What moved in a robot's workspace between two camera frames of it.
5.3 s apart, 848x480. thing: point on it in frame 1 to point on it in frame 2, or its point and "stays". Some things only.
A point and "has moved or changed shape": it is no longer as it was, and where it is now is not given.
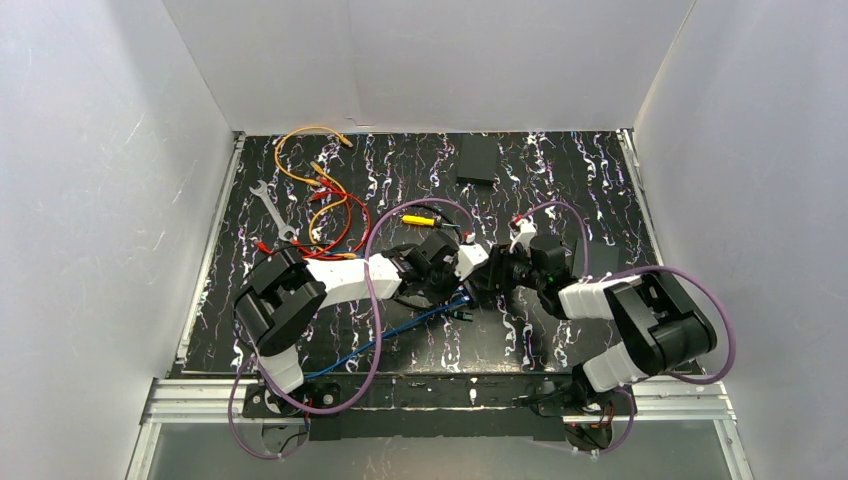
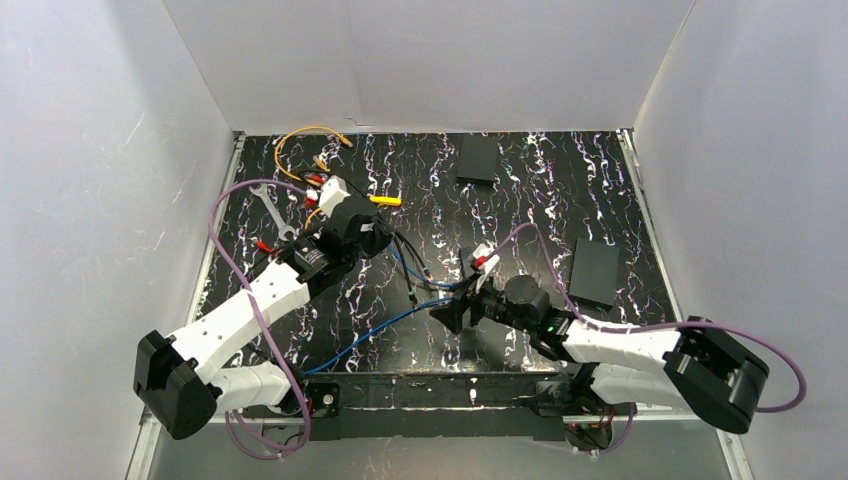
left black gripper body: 448,266 to 374,234
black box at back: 478,159 stays
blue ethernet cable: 460,301 to 373,331
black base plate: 435,408 stays
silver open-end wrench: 283,228 stays
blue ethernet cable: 465,300 has moved or changed shape
